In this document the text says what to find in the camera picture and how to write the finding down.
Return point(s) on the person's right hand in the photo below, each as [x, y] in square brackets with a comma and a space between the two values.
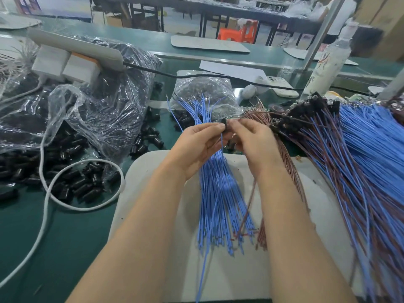
[257, 145]

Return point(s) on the person's left hand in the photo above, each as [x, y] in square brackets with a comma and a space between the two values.
[192, 149]

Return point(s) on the small black cap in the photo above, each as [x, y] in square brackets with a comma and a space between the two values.
[223, 122]

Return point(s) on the pile of black plastic caps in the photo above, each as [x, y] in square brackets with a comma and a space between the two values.
[16, 170]

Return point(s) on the person's right forearm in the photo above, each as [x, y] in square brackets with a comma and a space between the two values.
[306, 249]

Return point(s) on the person's left forearm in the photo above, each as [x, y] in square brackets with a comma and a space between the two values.
[129, 252]

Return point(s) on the white computer mouse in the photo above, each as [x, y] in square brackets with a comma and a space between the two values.
[249, 92]

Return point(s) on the small clear plastic bag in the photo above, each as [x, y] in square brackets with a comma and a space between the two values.
[202, 90]

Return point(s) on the white flat device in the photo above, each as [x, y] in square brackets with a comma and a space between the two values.
[280, 87]

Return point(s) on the white paper sheet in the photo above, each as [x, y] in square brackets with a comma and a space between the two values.
[230, 70]

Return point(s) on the large clear plastic bag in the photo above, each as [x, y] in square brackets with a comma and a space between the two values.
[113, 94]

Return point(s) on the white flat tray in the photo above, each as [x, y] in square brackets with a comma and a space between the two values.
[19, 22]
[210, 44]
[295, 54]

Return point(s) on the white spray bottle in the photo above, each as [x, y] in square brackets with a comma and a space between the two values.
[328, 63]

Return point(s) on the orange plastic stool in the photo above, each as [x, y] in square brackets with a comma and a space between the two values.
[238, 32]

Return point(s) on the white work board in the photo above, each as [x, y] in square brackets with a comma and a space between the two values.
[252, 277]

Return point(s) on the white orange charger adapter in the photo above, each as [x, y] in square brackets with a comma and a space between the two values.
[81, 68]

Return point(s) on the white power strip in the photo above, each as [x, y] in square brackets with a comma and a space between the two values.
[76, 48]

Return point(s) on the cardboard boxes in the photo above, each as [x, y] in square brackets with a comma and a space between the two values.
[380, 19]

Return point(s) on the blue table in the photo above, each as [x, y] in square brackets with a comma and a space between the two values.
[55, 7]

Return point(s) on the slanted metal frame post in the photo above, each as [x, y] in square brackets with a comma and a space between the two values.
[323, 29]

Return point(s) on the long black-frame table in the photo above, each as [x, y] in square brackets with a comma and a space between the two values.
[202, 5]

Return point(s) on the short metal frame post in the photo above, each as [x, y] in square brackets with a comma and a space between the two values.
[391, 86]

